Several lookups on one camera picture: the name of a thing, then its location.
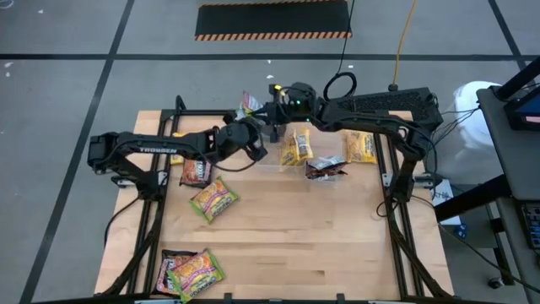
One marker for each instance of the black caster wheel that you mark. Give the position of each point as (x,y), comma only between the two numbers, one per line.
(496,283)

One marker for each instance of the grey metal cart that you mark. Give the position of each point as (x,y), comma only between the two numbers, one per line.
(519,160)

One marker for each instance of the white plastic bag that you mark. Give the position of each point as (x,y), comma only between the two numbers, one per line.
(472,114)

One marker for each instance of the black table clamp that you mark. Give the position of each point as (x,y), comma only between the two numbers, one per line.
(228,297)
(340,297)

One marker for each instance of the black hazard-striped floor mat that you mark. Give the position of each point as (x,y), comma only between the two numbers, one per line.
(270,19)

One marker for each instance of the small blue box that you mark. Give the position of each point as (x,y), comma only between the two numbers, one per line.
(461,231)

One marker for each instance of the yellow Maruchan creamy chicken packet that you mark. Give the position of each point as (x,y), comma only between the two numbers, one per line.
(289,150)
(305,143)
(177,159)
(360,147)

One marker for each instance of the black cart cross beam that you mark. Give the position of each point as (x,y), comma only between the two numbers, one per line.
(472,198)

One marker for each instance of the black monitor with lit screen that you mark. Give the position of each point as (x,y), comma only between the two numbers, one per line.
(527,112)

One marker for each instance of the green Maruchan lime shrimp packet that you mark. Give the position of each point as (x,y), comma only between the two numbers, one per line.
(196,274)
(213,200)
(249,101)

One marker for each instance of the black slanted monitor post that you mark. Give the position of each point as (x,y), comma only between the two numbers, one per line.
(519,78)

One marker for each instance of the black keypad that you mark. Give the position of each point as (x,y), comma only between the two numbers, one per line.
(532,226)

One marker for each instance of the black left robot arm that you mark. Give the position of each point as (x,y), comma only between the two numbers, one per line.
(160,148)

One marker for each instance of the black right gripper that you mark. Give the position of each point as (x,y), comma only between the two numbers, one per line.
(295,110)

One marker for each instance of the white paper sheet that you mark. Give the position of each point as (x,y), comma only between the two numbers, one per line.
(443,196)

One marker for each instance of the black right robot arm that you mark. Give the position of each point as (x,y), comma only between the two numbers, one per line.
(371,122)

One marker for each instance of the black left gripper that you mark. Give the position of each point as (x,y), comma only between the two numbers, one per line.
(244,135)

